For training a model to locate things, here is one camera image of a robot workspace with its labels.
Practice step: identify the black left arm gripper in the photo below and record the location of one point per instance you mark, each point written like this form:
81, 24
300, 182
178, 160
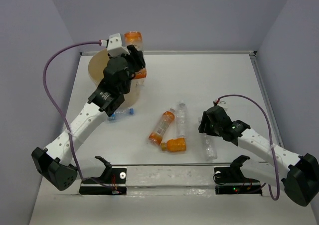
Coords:
137, 57

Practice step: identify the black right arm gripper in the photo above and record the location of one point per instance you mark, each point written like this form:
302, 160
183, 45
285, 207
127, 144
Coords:
205, 119

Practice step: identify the orange bottle with white cap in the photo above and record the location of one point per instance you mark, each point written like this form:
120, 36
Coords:
134, 42

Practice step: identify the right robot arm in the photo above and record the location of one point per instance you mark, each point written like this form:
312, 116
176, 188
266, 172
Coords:
296, 175

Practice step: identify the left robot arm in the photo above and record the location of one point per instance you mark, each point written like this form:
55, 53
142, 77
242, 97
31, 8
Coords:
57, 161

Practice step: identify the beige plastic bin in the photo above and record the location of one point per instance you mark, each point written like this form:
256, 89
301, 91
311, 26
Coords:
95, 70

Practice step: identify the clear crushed plastic bottle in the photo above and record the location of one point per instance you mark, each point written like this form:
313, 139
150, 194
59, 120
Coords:
181, 120

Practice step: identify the short orange bottle yellow cap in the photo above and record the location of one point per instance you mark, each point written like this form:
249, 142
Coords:
174, 145

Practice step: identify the tall orange juice bottle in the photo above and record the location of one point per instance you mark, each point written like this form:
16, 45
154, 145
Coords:
156, 136

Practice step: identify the clear bottle blue cap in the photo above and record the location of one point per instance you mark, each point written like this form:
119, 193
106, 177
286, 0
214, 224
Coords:
121, 113

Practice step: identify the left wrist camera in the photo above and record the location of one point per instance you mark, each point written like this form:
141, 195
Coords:
115, 45

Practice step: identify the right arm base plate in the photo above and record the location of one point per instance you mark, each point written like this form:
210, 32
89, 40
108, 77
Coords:
230, 180

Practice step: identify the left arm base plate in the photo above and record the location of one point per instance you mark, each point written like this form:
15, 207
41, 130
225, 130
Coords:
102, 178

